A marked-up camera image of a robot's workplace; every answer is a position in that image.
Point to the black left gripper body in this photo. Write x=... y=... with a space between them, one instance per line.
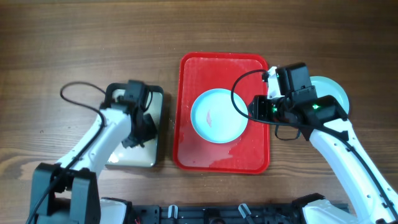
x=146 y=128

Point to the light blue plate red stain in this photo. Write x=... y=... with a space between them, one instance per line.
x=219 y=117

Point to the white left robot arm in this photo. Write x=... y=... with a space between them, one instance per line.
x=67 y=192

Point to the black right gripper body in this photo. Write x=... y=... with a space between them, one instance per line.
x=272 y=109

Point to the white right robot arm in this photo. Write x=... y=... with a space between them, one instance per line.
x=372 y=197

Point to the dark metal soapy water pan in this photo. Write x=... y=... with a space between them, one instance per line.
x=138 y=156

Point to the red plastic serving tray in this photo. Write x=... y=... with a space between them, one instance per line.
x=202 y=71

